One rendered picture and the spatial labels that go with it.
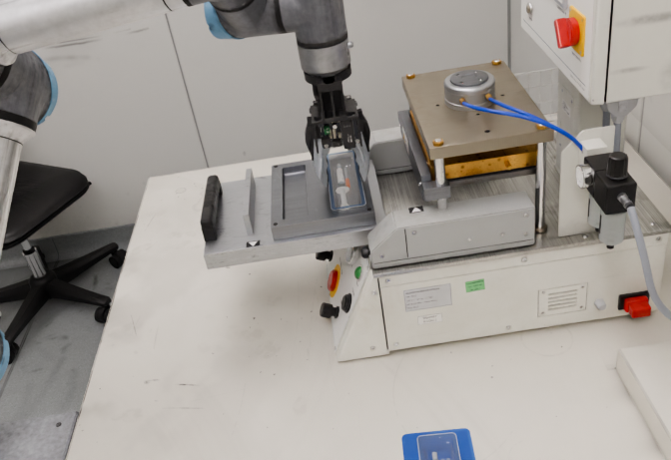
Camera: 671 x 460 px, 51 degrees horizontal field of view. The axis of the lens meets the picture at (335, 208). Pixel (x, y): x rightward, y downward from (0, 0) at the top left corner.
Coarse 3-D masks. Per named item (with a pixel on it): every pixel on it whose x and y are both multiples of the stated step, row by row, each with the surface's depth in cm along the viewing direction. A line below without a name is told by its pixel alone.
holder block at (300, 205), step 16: (272, 176) 124; (288, 176) 126; (304, 176) 126; (272, 192) 120; (288, 192) 122; (304, 192) 121; (320, 192) 117; (368, 192) 115; (272, 208) 115; (288, 208) 117; (304, 208) 117; (320, 208) 113; (368, 208) 111; (272, 224) 111; (288, 224) 111; (304, 224) 111; (320, 224) 111; (336, 224) 111; (352, 224) 111; (368, 224) 112
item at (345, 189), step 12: (336, 156) 125; (348, 156) 124; (336, 168) 121; (348, 168) 121; (336, 180) 118; (348, 180) 117; (360, 180) 117; (336, 192) 115; (348, 192) 114; (360, 192) 114; (336, 204) 112; (348, 204) 111; (360, 204) 111
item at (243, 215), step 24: (240, 192) 126; (264, 192) 125; (216, 216) 120; (240, 216) 119; (264, 216) 118; (384, 216) 113; (216, 240) 114; (240, 240) 113; (264, 240) 112; (288, 240) 111; (312, 240) 111; (336, 240) 112; (360, 240) 112; (216, 264) 113
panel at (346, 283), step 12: (336, 252) 133; (360, 252) 117; (336, 264) 131; (348, 264) 123; (360, 264) 114; (348, 276) 121; (360, 276) 113; (336, 288) 127; (348, 288) 119; (360, 288) 112; (336, 300) 126; (348, 312) 116; (336, 324) 122; (336, 336) 120; (336, 348) 119
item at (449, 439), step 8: (424, 440) 100; (432, 440) 100; (440, 440) 100; (448, 440) 100; (424, 448) 99; (432, 448) 99; (440, 448) 99; (448, 448) 99; (456, 448) 98; (424, 456) 98; (432, 456) 98; (440, 456) 98; (448, 456) 97; (456, 456) 97
